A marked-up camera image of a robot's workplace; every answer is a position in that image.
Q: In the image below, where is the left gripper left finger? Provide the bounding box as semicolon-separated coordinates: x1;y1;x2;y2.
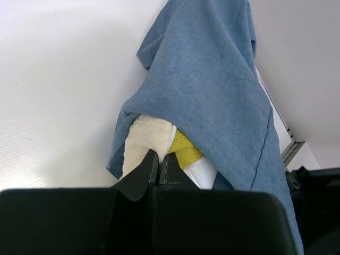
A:
1;151;158;254

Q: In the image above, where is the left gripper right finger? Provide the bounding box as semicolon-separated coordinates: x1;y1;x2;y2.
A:
152;154;295;254

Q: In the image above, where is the cream yellow pillow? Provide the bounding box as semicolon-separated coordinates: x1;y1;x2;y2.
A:
122;115;217;190

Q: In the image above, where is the blue pillowcase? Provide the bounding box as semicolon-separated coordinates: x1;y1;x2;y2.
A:
107;1;304;254

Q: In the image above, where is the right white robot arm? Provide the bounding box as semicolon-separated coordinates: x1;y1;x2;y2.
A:
286;166;339;254

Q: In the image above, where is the aluminium rail right side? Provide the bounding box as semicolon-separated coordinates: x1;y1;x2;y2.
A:
255;68;305;172

